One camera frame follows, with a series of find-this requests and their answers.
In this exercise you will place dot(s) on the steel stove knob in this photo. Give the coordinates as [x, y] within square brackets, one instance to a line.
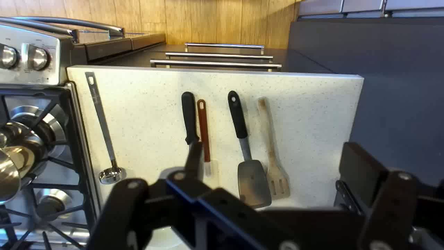
[39, 58]
[8, 56]

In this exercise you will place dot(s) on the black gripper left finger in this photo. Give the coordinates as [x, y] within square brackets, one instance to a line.
[119, 208]

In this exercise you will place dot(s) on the stainless steel gas stove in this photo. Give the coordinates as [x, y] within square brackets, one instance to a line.
[21, 35]

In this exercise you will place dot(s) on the black spatula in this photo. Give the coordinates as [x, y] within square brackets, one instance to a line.
[254, 185]

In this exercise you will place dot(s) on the dark grey drawer cabinet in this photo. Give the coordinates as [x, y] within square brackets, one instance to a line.
[300, 64]

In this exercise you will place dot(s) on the steel ladle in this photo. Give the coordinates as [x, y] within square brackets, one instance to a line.
[112, 175]

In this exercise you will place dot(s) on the dark grey tall cabinet panel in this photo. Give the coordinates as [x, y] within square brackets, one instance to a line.
[393, 92]

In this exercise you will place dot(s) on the wooden slotted spatula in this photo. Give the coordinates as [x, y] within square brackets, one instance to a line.
[278, 178]

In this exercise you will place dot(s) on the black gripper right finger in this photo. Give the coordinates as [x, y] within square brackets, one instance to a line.
[369, 185]

